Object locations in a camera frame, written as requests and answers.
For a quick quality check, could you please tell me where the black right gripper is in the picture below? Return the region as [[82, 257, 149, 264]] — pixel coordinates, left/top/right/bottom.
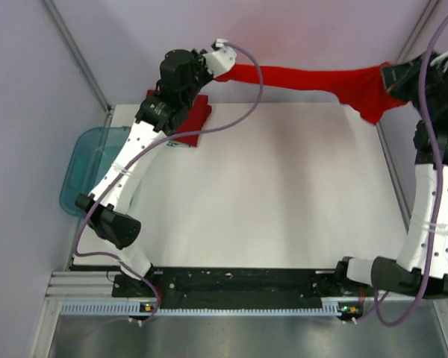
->
[[379, 47, 448, 118]]

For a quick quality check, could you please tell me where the bright red t-shirt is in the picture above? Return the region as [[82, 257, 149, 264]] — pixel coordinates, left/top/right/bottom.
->
[[215, 60, 414, 127]]

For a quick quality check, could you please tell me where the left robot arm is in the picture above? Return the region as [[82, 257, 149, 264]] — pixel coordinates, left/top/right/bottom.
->
[[75, 49, 214, 296]]

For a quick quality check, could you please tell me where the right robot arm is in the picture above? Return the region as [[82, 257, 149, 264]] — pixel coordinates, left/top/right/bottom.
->
[[333, 51, 448, 299]]

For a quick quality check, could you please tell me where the dark red folded t-shirt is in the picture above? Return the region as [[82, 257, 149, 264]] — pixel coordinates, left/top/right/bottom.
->
[[135, 88, 212, 148]]

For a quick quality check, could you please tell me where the white blue folded t-shirt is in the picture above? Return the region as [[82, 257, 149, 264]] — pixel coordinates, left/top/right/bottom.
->
[[167, 140, 191, 148]]

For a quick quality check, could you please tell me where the translucent blue plastic bin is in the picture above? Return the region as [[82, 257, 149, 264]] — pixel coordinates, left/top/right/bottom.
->
[[59, 126, 131, 219]]

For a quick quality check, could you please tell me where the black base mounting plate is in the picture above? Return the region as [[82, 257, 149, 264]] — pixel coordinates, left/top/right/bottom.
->
[[111, 266, 379, 309]]

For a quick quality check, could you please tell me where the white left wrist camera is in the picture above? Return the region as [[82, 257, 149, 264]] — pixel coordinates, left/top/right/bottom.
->
[[203, 38, 237, 78]]

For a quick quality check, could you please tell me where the right aluminium corner post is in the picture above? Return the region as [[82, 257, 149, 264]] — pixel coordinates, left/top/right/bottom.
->
[[394, 0, 442, 63]]

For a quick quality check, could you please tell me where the aluminium corner post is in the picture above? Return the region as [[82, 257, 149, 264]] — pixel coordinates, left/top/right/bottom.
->
[[40, 0, 111, 113], [394, 0, 442, 63]]

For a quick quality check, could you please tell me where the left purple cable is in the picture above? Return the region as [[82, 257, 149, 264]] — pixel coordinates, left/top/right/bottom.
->
[[72, 41, 264, 325]]

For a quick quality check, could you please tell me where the left aluminium corner post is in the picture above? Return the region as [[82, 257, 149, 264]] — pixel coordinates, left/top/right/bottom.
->
[[40, 0, 111, 113]]

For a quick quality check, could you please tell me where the aluminium frame rail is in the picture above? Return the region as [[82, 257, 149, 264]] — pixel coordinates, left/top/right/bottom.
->
[[46, 267, 360, 299]]

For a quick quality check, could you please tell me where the grey slotted cable duct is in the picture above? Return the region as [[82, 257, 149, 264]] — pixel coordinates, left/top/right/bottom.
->
[[60, 301, 361, 317]]

